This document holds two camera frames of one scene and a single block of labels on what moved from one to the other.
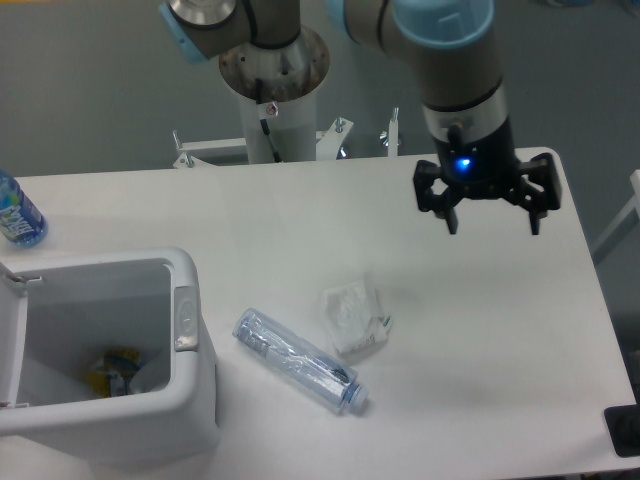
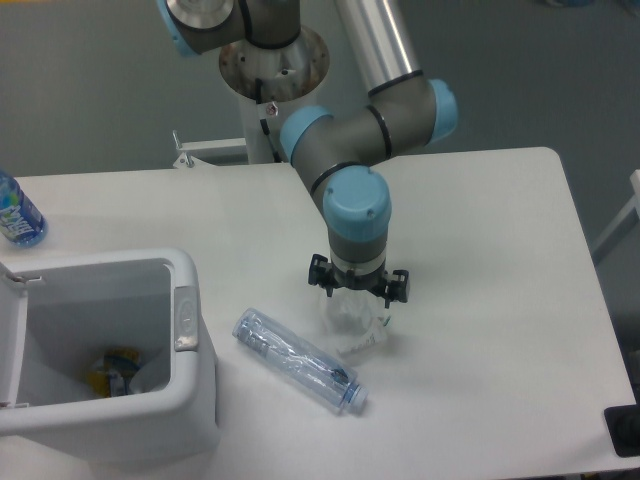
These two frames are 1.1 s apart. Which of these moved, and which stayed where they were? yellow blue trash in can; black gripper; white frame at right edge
Moved: black gripper
Stayed: white frame at right edge; yellow blue trash in can
